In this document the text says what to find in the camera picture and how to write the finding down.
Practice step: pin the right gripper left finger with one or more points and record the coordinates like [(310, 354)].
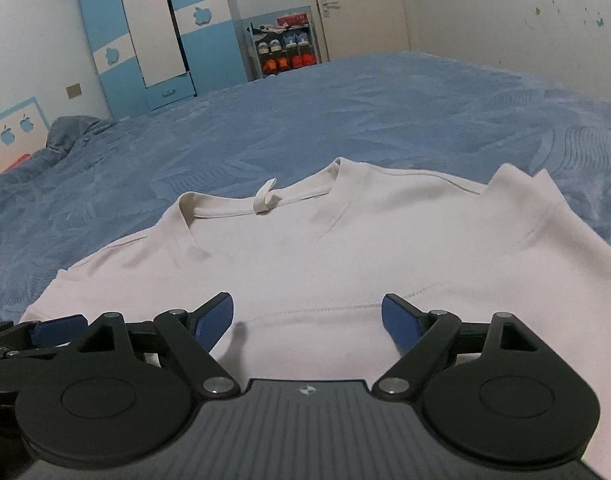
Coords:
[(187, 339)]

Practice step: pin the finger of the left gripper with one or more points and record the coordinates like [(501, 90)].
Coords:
[(54, 333), (15, 340)]

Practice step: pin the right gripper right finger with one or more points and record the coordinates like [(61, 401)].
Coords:
[(425, 340)]

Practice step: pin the white long-sleeve Nevada shirt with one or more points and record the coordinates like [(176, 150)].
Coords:
[(308, 266)]

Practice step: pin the white bedroom door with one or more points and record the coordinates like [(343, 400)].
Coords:
[(362, 27)]

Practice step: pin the blue textured bedspread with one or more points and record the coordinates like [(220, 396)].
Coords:
[(96, 180)]

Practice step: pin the red pillow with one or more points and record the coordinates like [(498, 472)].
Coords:
[(18, 162)]

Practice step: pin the white headboard with apples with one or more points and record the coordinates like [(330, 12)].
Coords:
[(23, 130)]

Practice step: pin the blue and white wardrobe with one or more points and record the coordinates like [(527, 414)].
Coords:
[(152, 53)]

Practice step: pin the shoe rack with shoes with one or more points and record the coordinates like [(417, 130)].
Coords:
[(281, 41)]

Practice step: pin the bronze wall switch plate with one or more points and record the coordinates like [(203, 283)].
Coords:
[(73, 91)]

